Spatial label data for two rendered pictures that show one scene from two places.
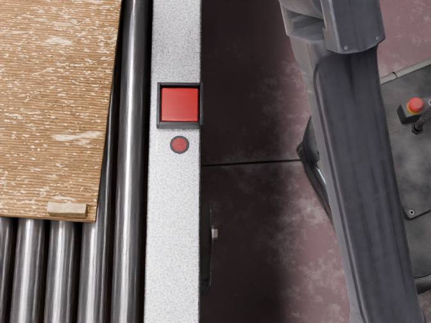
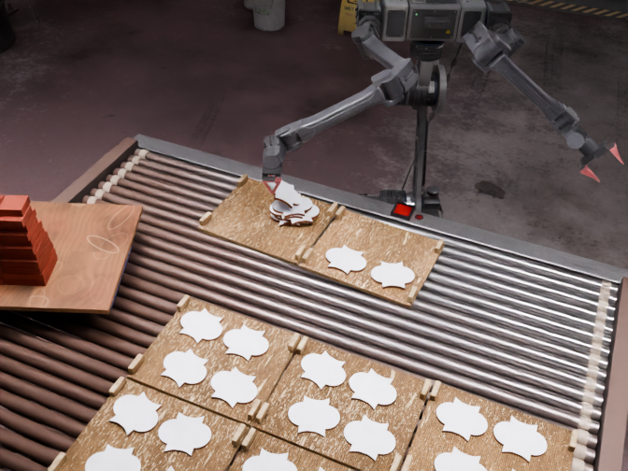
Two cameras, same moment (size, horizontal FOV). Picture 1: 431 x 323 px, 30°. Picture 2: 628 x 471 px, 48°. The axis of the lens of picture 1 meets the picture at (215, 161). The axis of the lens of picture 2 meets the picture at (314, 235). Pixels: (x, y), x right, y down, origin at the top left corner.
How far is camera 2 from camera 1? 2.14 m
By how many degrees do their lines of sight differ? 43
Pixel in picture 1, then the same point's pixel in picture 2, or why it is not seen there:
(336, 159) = (521, 76)
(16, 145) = (402, 255)
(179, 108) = (405, 210)
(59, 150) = (410, 244)
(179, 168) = (429, 220)
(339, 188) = (526, 81)
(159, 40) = (369, 209)
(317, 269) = not seen: hidden behind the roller
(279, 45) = not seen: hidden behind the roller
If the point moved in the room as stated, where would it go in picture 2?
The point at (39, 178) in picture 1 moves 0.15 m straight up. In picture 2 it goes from (420, 252) to (425, 221)
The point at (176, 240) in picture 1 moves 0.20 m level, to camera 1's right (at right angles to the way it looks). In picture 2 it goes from (459, 229) to (476, 200)
